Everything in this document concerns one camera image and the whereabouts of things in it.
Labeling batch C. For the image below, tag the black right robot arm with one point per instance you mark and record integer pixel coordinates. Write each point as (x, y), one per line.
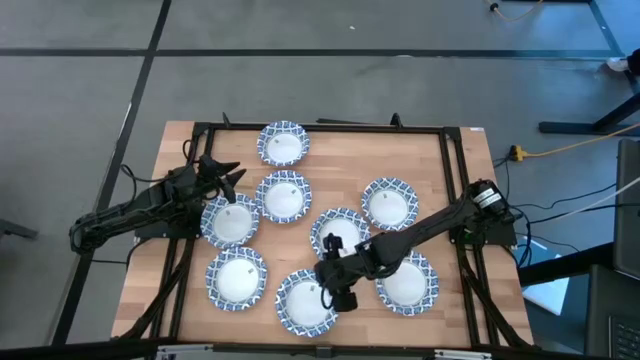
(425, 225)

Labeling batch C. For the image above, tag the black desk leg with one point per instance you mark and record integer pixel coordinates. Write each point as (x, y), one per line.
(590, 127)

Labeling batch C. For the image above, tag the grey laptop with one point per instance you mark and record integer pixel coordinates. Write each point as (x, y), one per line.
(629, 210)

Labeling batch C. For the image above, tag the person's white shoe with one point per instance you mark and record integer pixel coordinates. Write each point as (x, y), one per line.
(618, 64)

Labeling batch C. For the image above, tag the white paper sheet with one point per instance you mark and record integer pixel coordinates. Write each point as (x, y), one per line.
(547, 295)

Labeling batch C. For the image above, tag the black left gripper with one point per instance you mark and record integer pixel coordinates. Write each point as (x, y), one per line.
(209, 177)

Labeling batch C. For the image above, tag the black desk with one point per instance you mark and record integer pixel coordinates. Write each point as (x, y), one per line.
(612, 315)

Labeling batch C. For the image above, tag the blue patterned paper bowl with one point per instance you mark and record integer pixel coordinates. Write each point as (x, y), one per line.
(410, 287)
(390, 205)
(236, 280)
(232, 225)
(283, 199)
(345, 227)
(283, 145)
(302, 307)

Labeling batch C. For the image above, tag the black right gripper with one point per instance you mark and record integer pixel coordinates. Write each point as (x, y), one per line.
(342, 272)

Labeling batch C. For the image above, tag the black aluminium table frame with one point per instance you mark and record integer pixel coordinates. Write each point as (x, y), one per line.
(325, 128)

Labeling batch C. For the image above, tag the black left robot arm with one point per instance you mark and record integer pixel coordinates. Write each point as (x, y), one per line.
(125, 212)

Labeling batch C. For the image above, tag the grey furniture foot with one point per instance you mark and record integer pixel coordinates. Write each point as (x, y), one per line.
(15, 230)

